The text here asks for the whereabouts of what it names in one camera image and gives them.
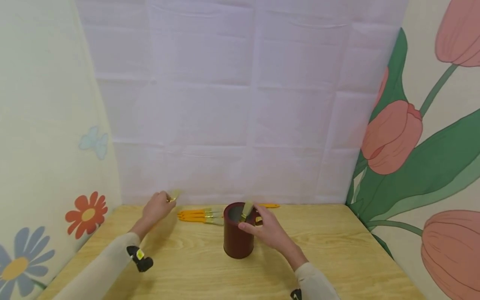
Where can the person's right hand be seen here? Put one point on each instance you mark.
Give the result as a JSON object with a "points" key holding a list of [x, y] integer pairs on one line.
{"points": [[270, 233]]}

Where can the person's left hand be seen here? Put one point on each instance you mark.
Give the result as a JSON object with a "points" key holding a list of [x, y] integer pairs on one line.
{"points": [[157, 208]]}

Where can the person's right index finger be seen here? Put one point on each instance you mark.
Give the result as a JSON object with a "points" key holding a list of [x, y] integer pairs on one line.
{"points": [[261, 211]]}

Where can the person's left fingers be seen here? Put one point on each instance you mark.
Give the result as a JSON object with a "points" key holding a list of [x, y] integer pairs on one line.
{"points": [[167, 198]]}

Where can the person's right thumb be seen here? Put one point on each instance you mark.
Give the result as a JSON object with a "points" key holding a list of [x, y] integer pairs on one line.
{"points": [[248, 227]]}

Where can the person's right forearm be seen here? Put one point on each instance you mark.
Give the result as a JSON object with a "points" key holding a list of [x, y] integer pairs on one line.
{"points": [[311, 279]]}

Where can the person's left forearm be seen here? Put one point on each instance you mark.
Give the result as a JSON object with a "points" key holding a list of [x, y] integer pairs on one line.
{"points": [[108, 262]]}

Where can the dark red cylindrical cup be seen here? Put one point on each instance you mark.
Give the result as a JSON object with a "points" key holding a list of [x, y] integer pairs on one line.
{"points": [[236, 241]]}

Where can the black wrist band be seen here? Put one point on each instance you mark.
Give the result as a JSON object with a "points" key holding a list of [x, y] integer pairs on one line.
{"points": [[296, 295], [140, 259]]}

